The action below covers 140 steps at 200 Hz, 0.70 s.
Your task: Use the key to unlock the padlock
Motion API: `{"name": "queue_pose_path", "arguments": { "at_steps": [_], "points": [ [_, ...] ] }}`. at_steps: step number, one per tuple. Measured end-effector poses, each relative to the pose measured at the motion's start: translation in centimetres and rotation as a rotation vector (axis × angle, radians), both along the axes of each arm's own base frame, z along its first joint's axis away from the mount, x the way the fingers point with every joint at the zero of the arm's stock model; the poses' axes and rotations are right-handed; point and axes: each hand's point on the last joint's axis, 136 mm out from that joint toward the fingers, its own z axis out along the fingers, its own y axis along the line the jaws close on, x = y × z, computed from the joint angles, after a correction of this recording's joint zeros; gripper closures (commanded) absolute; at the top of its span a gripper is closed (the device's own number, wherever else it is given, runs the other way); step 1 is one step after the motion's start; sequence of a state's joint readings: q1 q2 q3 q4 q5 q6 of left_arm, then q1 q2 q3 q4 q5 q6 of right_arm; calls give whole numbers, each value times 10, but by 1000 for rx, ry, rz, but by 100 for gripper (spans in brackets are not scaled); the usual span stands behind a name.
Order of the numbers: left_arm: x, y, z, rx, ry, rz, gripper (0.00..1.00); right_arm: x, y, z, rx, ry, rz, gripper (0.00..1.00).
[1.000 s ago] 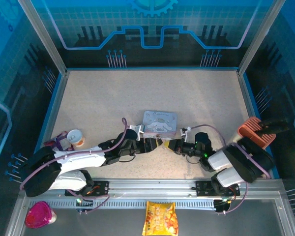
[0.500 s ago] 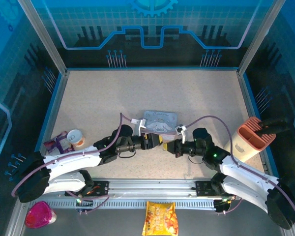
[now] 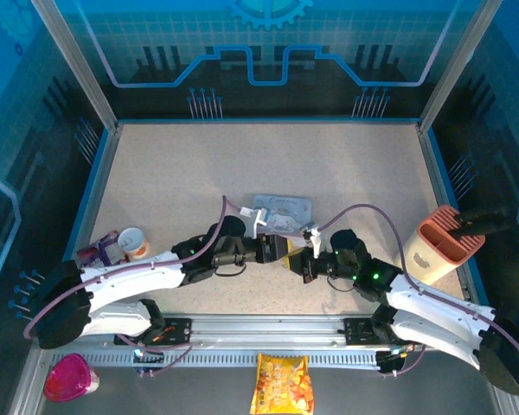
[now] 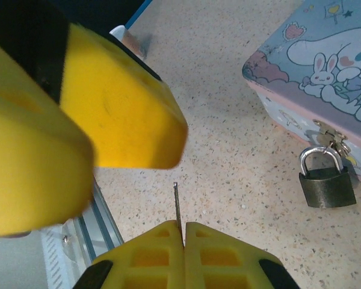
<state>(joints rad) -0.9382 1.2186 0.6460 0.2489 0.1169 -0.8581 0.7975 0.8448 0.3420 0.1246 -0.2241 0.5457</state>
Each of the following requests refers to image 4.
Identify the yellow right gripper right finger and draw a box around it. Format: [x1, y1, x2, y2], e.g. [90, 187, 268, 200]
[184, 222, 300, 289]

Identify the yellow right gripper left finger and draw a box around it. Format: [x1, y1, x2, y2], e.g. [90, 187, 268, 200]
[73, 219, 185, 289]

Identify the small metal key with ring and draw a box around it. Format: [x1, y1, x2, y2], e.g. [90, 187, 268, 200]
[173, 181, 185, 243]

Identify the dark brass padlock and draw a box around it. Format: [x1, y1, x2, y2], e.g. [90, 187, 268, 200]
[298, 144, 357, 209]

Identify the cartoon bunny tin box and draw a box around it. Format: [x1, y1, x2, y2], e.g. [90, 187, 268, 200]
[241, 0, 361, 183]

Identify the aluminium slotted frame rail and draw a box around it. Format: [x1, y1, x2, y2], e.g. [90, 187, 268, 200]
[39, 177, 125, 289]

